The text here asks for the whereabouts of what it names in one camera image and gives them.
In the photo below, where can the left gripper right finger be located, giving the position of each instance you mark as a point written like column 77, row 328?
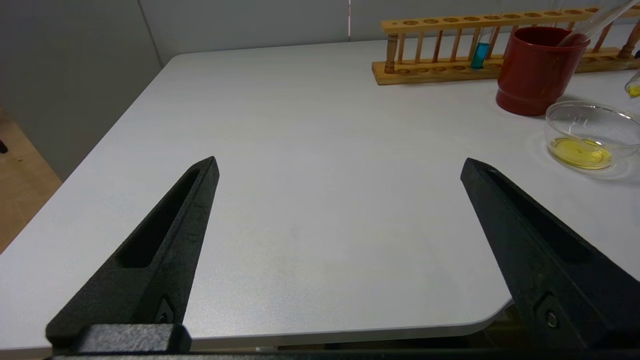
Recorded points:
column 555, row 280

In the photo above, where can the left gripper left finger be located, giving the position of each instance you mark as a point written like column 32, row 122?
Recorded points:
column 150, row 280

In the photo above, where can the yellow pigment glass test tube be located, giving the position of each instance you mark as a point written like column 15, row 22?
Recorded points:
column 634, row 90

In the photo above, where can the blue pigment glass test tube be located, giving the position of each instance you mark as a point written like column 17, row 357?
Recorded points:
column 481, row 56

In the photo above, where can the wooden test tube rack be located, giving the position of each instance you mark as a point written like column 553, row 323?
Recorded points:
column 430, row 72

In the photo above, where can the empty glass test tube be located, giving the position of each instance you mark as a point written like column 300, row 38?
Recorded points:
column 595, row 25

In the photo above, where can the clear glass beaker dish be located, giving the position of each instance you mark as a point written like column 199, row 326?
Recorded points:
column 585, row 120

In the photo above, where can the black floor object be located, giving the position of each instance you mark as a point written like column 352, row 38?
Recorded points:
column 3, row 146

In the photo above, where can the red plastic cup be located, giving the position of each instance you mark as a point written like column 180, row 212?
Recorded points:
column 535, row 75

